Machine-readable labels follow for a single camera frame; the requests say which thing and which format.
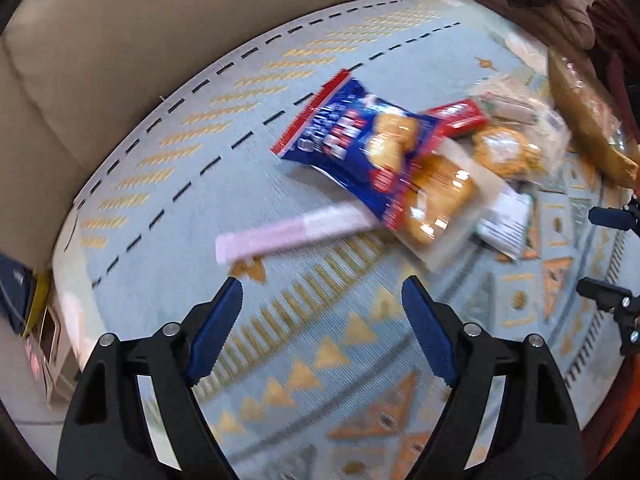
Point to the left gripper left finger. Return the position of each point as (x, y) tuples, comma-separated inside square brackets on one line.
[(105, 433)]

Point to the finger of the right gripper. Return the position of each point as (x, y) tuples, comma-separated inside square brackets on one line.
[(626, 218), (621, 304)]

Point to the small red snack packet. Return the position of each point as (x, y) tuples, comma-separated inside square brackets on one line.
[(459, 118)]

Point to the white labelled snack packet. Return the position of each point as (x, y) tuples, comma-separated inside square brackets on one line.
[(504, 224)]

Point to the patterned blue table cloth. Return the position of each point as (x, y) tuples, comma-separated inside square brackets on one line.
[(321, 377)]

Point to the white long snack packet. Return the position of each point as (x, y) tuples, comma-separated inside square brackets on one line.
[(507, 99)]

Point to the beige sofa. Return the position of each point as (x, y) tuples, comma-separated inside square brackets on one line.
[(78, 75)]

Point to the blue cracker snack bag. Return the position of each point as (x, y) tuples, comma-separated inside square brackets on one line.
[(362, 142)]

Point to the dark blue bag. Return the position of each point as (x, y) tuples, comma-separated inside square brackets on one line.
[(17, 287)]

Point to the pink wafer bar packet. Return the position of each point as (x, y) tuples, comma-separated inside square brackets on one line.
[(338, 220)]

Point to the brown puffy jacket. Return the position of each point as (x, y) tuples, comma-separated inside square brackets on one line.
[(540, 5)]

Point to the clear bag of buns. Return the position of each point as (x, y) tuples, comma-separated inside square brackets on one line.
[(447, 193)]

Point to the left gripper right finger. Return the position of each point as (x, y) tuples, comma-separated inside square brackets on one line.
[(536, 436)]

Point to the gold ribbed snack bowl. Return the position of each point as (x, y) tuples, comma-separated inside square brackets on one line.
[(596, 124)]

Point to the round cookie clear packet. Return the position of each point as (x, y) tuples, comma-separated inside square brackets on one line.
[(508, 153)]

